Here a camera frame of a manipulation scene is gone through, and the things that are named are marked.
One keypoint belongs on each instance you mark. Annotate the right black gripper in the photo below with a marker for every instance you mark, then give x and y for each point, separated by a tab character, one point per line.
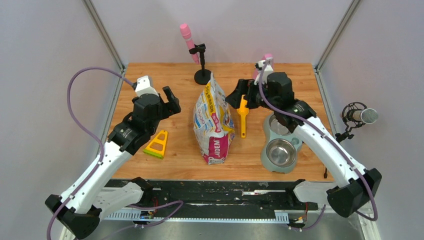
245	87

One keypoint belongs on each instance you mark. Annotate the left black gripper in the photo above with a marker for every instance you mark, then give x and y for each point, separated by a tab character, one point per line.
171	107

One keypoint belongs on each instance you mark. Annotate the yellow plastic scoop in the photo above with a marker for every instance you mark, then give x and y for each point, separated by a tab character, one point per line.
243	111

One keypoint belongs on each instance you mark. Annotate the pet food bag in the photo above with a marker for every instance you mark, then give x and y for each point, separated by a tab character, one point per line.
213	124

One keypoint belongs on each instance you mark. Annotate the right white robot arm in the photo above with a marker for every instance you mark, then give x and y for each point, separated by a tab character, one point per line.
355	185

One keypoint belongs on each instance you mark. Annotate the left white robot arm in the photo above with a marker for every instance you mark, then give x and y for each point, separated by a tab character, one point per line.
83	206

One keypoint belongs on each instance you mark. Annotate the grey double pet bowl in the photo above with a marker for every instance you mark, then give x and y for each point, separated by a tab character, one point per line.
280	151

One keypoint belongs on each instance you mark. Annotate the black microphone stand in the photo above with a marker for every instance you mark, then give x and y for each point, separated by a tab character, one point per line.
202	76

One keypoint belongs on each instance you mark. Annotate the pink metronome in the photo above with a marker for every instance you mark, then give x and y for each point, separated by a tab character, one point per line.
264	56

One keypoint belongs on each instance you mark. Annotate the yellow triangular scraper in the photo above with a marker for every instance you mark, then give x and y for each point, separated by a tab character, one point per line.
157	146

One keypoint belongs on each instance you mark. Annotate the pink microphone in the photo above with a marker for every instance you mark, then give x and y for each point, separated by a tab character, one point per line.
187	36

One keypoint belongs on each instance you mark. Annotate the silver condenser microphone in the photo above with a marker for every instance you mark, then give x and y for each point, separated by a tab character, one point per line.
357	114

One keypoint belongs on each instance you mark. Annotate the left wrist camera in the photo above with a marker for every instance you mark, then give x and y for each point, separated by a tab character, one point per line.
144	85

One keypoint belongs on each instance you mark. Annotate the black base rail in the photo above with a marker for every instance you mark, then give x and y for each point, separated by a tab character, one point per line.
229	201

